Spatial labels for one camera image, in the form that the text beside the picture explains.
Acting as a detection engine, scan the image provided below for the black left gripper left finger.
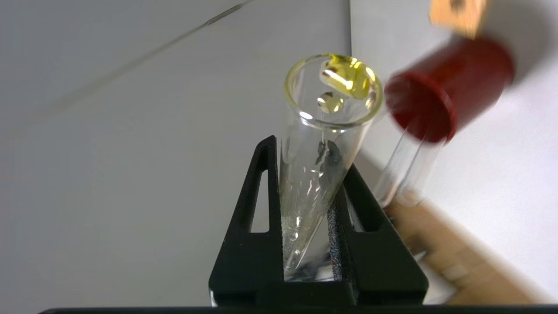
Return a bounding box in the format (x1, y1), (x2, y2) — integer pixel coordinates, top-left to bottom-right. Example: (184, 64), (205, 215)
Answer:
(208, 135), (286, 306)

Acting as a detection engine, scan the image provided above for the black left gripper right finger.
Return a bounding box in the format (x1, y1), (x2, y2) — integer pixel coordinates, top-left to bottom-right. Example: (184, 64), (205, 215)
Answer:
(326, 164), (430, 306)

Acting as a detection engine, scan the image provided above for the blue pigment glass test tube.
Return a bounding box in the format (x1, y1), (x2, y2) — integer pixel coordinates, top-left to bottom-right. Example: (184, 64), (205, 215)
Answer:
(374, 126), (446, 208)

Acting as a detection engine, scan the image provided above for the yellow pigment glass test tube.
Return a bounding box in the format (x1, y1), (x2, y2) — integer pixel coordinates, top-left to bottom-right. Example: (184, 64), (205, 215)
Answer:
(279, 53), (385, 282)

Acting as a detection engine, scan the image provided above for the wooden test tube rack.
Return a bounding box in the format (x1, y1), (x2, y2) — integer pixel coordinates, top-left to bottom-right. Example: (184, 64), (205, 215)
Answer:
(429, 0), (490, 40)

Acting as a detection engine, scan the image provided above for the red plastic cup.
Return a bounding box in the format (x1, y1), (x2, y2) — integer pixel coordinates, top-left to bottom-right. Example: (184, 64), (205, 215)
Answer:
(384, 36), (517, 144)

